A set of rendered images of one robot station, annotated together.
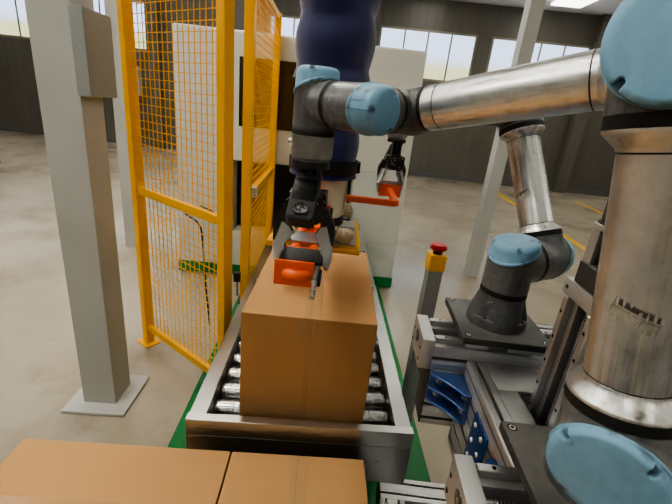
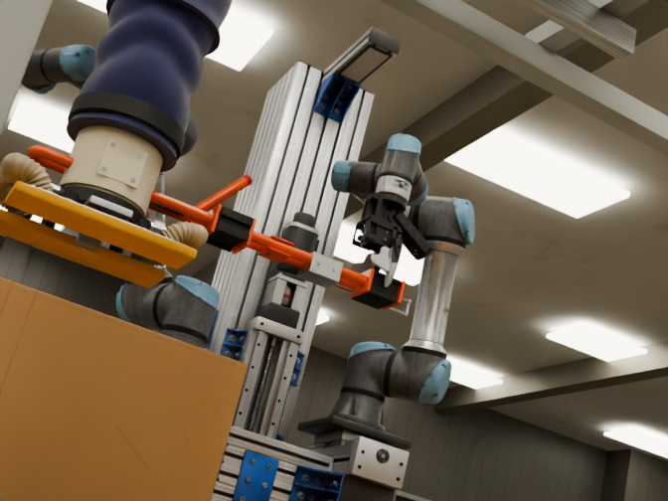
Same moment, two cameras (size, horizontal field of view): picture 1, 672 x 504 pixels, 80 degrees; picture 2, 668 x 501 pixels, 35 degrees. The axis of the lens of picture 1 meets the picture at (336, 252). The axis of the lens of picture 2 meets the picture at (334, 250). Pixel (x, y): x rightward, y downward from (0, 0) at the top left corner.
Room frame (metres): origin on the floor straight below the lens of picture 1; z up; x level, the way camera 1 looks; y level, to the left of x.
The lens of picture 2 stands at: (1.60, 2.03, 0.53)
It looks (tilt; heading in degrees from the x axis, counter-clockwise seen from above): 20 degrees up; 249
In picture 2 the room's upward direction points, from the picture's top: 14 degrees clockwise
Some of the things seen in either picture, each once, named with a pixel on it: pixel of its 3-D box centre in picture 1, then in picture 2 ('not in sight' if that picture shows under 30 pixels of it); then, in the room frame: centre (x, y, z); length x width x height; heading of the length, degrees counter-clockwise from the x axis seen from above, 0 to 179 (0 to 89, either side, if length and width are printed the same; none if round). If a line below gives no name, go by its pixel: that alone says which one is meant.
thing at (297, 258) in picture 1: (296, 265); (378, 288); (0.72, 0.07, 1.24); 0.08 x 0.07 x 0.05; 0
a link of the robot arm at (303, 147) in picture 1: (310, 148); (393, 192); (0.73, 0.07, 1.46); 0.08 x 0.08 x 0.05
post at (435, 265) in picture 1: (416, 354); not in sight; (1.57, -0.42, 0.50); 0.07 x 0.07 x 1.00; 3
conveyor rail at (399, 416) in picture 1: (367, 293); not in sight; (2.15, -0.22, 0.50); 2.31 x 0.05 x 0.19; 3
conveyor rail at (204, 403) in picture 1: (257, 284); not in sight; (2.12, 0.44, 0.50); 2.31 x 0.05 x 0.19; 3
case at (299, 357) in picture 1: (311, 324); (26, 430); (1.32, 0.06, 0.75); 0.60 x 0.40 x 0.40; 1
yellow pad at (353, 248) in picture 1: (344, 230); (80, 244); (1.32, -0.02, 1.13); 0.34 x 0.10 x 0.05; 0
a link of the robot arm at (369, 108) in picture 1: (366, 108); (402, 182); (0.68, -0.02, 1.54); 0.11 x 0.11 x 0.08; 48
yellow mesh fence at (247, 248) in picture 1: (261, 172); not in sight; (2.72, 0.56, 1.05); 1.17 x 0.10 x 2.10; 3
